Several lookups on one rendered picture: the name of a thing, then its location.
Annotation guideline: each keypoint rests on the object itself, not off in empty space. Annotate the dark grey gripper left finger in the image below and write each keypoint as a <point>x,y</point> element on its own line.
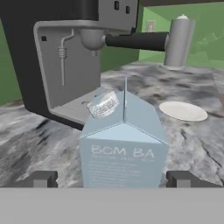
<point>43,178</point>

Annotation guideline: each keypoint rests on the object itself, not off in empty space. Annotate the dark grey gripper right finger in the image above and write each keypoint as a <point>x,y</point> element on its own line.
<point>180,178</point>

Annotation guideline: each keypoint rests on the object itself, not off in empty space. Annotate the pale blue milk carton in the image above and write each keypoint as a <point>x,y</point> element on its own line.
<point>125,145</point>

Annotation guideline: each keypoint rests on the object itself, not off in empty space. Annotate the white saucer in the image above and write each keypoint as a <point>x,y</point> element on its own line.
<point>183,110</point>

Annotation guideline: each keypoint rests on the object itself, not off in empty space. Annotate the black and grey coffee machine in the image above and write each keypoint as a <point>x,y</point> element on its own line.
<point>58,58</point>

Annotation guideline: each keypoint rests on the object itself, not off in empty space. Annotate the grey paper towel roll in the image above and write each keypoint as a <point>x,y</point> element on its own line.
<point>179,40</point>

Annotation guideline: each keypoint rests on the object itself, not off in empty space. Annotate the white wall socket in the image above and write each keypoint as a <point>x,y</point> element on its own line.
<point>150,25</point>

